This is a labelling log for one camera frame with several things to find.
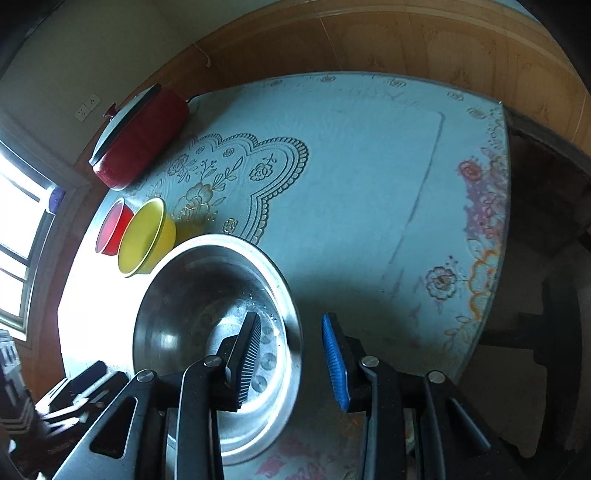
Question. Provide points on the window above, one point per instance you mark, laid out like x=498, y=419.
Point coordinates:
x=18, y=240

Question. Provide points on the teal floral tablecloth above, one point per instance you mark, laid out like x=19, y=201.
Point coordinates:
x=369, y=184

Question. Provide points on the dark wooden chair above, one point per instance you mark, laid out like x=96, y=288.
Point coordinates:
x=558, y=332

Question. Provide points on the red electric pot with lid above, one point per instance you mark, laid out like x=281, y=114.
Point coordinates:
x=143, y=138

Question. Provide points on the blue tissue pack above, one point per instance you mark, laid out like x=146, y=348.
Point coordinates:
x=57, y=199

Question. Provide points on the red plastic bowl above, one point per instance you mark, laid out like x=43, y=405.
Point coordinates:
x=111, y=228

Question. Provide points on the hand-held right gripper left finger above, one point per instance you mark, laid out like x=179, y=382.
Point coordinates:
x=247, y=364

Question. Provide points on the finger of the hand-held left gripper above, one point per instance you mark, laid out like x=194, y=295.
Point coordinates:
x=113, y=385
x=85, y=376

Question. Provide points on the yellow plastic bowl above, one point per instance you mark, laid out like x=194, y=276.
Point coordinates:
x=143, y=235

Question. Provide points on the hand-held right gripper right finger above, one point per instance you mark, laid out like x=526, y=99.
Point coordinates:
x=334, y=364

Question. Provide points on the stainless steel bowl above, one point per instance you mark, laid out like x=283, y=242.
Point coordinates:
x=184, y=304

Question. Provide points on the white wall socket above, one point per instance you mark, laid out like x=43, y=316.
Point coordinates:
x=88, y=107

